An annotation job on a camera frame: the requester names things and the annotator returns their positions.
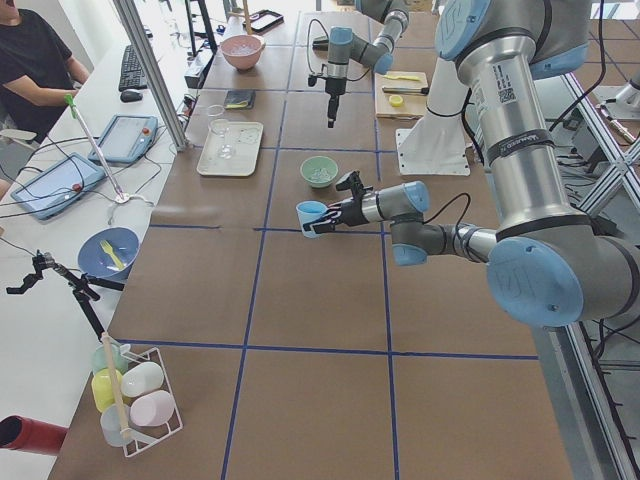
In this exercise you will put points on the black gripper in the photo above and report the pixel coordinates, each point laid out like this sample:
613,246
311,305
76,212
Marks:
332,86
352,212

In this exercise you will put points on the light blue plastic cup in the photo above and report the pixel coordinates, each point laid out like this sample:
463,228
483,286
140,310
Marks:
307,212

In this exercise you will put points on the green ceramic bowl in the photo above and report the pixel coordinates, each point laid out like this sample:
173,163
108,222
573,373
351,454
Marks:
319,171

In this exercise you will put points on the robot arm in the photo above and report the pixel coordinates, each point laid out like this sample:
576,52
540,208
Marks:
545,264
343,45

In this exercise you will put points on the pink bowl with ice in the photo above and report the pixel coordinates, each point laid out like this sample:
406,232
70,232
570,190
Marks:
243,51

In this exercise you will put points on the large blue bowl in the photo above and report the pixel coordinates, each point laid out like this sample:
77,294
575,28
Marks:
94,262

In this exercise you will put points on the halved lemon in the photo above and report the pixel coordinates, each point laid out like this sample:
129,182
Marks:
396,101

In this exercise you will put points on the wooden cutting board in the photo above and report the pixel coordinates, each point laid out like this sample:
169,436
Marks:
414,105

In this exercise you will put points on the yellow plastic knife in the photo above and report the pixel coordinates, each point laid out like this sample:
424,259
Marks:
403,77

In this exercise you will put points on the grey and yellow cloth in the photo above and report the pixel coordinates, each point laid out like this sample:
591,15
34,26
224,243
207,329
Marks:
239,99

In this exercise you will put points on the cream bear serving tray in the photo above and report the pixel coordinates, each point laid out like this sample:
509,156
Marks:
246,138

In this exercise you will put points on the clear wine glass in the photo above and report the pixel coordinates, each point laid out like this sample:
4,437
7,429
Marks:
219,127

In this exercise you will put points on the black keyboard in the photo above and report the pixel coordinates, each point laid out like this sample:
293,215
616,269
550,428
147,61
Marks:
132,75

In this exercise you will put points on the black computer mouse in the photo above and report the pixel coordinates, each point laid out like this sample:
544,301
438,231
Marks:
130,96

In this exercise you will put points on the thin rod on stand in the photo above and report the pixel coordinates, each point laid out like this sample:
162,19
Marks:
120,196

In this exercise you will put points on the blue tablet pendant far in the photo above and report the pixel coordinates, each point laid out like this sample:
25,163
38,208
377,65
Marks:
126,138

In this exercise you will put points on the blue tablet pendant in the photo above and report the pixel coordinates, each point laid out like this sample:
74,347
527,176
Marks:
57,187
126,138

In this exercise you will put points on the yellow plastic fork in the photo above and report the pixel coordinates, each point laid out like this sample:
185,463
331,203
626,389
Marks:
108,250

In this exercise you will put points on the white cup in rack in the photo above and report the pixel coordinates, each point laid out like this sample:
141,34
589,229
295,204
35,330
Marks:
143,378

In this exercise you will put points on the pink cup in rack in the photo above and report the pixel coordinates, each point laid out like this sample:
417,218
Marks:
152,409

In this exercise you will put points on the green cup in rack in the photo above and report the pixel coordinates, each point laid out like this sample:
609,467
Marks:
99,360

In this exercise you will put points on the yellow cup in rack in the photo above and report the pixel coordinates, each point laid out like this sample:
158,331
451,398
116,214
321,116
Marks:
102,390

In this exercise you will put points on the blue tablet pendant near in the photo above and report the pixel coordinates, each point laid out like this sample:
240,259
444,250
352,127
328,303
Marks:
57,187

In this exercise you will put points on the clear cup in rack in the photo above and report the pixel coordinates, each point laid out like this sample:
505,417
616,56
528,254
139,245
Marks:
111,427

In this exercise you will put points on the person in black shirt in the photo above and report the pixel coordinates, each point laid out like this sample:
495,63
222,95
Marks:
38,70

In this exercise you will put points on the red cylinder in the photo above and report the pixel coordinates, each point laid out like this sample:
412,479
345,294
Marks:
33,436

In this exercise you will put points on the metal handled knife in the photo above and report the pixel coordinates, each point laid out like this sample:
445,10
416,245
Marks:
405,90

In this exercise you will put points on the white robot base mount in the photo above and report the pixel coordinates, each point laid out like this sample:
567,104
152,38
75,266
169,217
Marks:
435,145

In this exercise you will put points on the aluminium frame post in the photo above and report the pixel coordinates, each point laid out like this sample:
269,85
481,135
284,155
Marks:
133,26

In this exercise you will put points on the white wire cup rack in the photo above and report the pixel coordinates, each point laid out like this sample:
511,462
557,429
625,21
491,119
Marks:
143,438

